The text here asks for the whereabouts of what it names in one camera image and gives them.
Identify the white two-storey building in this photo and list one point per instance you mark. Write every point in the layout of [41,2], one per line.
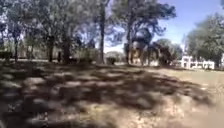
[195,62]

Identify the broad green tree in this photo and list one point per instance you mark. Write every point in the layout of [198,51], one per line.
[206,40]

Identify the brown building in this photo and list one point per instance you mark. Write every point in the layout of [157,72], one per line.
[150,55]

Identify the dark bush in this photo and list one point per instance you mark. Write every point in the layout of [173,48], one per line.
[111,60]

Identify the dry grass ground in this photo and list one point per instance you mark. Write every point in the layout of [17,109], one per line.
[110,100]

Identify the row of trees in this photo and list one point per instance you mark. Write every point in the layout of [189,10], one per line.
[50,30]

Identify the tall dark-crowned tree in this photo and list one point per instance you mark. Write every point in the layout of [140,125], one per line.
[128,43]

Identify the tall thin-trunked tree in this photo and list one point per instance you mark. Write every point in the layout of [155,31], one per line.
[101,40]

